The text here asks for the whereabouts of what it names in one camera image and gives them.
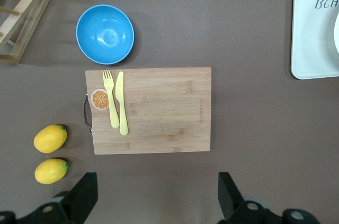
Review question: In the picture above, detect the wooden cup rack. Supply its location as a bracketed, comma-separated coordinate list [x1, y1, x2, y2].
[0, 0, 58, 65]

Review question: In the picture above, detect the yellow plastic fork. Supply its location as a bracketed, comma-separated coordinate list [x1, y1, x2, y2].
[102, 69, 120, 129]

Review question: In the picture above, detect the blue bowl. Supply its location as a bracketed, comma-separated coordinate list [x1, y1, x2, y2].
[76, 4, 135, 65]

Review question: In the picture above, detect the cream bear print tray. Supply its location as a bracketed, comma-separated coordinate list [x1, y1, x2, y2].
[290, 0, 339, 80]

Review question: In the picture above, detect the yellow lemon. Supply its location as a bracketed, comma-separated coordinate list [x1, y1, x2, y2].
[34, 158, 69, 185]
[33, 124, 68, 154]

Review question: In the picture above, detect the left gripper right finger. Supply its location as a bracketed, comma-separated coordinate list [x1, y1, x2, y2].
[218, 172, 243, 221]

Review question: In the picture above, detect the bamboo cutting board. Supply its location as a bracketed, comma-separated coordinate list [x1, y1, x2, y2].
[81, 67, 212, 155]

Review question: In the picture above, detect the yellow plastic knife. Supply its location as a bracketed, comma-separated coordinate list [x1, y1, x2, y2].
[114, 71, 129, 136]

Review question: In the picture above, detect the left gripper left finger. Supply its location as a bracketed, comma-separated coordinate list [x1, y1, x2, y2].
[60, 172, 98, 224]

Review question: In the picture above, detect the white round plate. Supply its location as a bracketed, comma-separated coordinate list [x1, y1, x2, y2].
[334, 12, 339, 55]

